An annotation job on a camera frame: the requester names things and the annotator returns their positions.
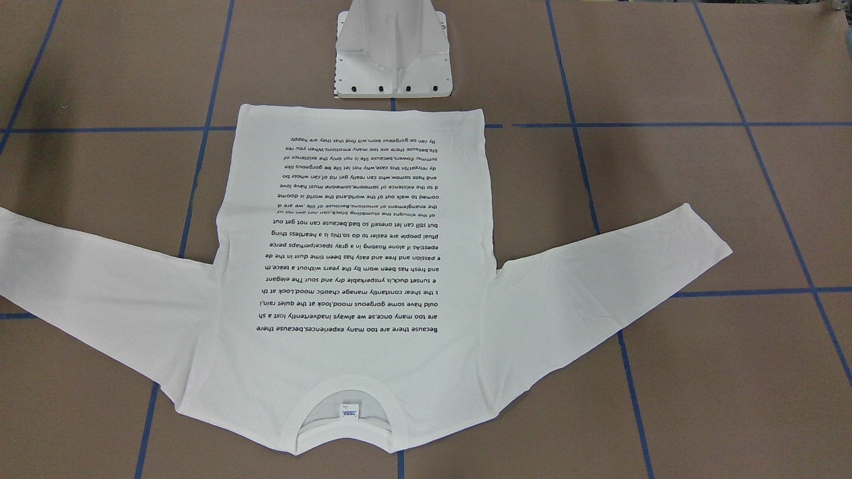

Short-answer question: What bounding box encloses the white long-sleeve printed shirt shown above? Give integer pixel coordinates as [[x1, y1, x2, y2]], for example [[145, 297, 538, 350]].
[[2, 105, 731, 454]]

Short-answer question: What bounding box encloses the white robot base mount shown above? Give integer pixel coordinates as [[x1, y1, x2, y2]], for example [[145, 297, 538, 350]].
[[334, 1, 453, 99]]

